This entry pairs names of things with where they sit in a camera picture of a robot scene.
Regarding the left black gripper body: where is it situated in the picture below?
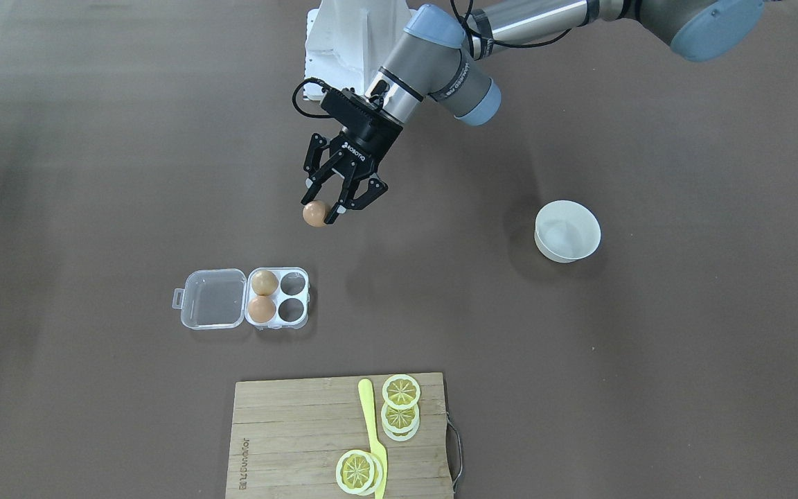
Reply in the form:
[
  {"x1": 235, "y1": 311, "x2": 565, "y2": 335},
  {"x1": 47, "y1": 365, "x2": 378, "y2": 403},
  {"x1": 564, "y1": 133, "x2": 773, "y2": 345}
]
[{"x1": 330, "y1": 114, "x2": 403, "y2": 174}]

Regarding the brown egg from bowl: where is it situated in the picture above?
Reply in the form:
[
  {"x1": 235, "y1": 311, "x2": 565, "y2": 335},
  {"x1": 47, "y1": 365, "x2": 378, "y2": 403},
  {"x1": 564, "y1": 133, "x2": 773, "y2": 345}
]
[{"x1": 302, "y1": 200, "x2": 330, "y2": 227}]

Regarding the clear plastic egg box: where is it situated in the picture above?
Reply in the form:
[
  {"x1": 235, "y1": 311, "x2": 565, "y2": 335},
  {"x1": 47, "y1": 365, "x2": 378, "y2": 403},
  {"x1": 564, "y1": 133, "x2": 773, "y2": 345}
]
[{"x1": 171, "y1": 268, "x2": 311, "y2": 331}]

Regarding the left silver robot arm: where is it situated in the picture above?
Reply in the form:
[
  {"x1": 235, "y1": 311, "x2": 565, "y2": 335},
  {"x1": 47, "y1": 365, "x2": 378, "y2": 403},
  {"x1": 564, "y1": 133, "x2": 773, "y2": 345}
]
[{"x1": 299, "y1": 1, "x2": 764, "y2": 227}]

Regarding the upper brown egg in box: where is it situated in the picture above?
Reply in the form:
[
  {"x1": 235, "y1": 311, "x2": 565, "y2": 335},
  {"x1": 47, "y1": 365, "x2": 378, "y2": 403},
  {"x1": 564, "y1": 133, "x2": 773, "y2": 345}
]
[{"x1": 250, "y1": 269, "x2": 279, "y2": 297}]

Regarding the brown egg in box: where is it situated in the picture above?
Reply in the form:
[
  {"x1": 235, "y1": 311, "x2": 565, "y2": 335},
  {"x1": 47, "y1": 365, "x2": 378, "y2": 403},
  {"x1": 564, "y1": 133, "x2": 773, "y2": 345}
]
[
  {"x1": 250, "y1": 269, "x2": 279, "y2": 297},
  {"x1": 246, "y1": 296, "x2": 276, "y2": 324}
]

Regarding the lower brown egg in box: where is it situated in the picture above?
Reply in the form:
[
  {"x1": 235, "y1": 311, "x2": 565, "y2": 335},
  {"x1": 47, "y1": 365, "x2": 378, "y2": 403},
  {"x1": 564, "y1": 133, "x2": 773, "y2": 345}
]
[{"x1": 246, "y1": 296, "x2": 276, "y2": 324}]

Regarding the white round bowl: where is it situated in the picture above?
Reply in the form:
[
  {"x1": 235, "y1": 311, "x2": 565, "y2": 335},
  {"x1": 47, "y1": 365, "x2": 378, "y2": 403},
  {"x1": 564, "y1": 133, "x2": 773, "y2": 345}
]
[{"x1": 534, "y1": 200, "x2": 602, "y2": 264}]

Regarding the yellow plastic knife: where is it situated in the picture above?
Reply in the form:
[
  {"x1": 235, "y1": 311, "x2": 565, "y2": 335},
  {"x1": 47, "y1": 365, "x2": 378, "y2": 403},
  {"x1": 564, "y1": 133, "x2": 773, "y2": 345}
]
[{"x1": 357, "y1": 377, "x2": 389, "y2": 499}]

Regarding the top lemon slice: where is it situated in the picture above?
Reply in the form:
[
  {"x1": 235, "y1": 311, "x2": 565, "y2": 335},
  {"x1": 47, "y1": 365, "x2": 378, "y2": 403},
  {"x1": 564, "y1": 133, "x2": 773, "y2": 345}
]
[{"x1": 381, "y1": 374, "x2": 421, "y2": 410}]

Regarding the middle lemon slice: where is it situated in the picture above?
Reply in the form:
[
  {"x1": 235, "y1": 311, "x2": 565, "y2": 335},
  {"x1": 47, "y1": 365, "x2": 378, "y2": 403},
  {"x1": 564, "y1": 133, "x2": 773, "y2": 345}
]
[{"x1": 380, "y1": 403, "x2": 419, "y2": 435}]

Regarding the hidden white lemon slice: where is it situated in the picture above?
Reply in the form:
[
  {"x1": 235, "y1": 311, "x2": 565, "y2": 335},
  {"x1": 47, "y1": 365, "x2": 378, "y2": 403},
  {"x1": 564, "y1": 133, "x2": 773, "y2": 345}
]
[{"x1": 383, "y1": 421, "x2": 419, "y2": 442}]

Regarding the bamboo cutting board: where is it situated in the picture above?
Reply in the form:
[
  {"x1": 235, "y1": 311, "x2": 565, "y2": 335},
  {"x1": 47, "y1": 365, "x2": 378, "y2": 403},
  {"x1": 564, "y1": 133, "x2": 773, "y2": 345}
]
[{"x1": 225, "y1": 372, "x2": 465, "y2": 498}]

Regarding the rear lemon slice by knife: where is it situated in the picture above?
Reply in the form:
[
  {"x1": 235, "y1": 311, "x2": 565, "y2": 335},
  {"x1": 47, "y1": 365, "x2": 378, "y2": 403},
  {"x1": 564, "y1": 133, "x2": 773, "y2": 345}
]
[{"x1": 359, "y1": 452, "x2": 385, "y2": 496}]

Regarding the lemon slice by knife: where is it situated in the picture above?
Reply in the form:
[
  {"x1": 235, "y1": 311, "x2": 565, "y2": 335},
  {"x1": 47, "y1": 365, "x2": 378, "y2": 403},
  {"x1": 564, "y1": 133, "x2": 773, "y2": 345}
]
[
  {"x1": 359, "y1": 452, "x2": 385, "y2": 496},
  {"x1": 335, "y1": 449, "x2": 379, "y2": 496}
]

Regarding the front lemon slice by knife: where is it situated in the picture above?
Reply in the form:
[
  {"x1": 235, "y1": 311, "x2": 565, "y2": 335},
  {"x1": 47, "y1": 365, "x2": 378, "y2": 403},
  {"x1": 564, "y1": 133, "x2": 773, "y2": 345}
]
[{"x1": 335, "y1": 449, "x2": 379, "y2": 496}]

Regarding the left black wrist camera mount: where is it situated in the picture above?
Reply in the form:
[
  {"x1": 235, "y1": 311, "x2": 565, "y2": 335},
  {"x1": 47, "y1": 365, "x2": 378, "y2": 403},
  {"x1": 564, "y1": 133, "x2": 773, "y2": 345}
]
[{"x1": 320, "y1": 89, "x2": 377, "y2": 133}]

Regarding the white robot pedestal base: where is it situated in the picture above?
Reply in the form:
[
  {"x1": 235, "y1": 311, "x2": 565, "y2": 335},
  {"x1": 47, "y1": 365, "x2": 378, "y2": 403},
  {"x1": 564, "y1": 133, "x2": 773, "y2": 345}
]
[{"x1": 305, "y1": 1, "x2": 416, "y2": 95}]

